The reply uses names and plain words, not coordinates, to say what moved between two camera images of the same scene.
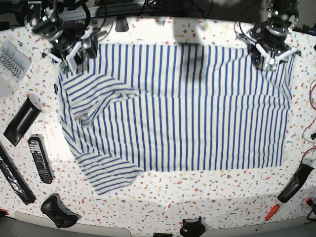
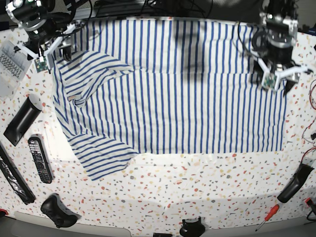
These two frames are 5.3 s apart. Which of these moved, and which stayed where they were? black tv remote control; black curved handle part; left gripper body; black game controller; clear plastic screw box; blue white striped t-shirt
Moved: blue white striped t-shirt; left gripper body
Stayed: clear plastic screw box; black tv remote control; black curved handle part; black game controller
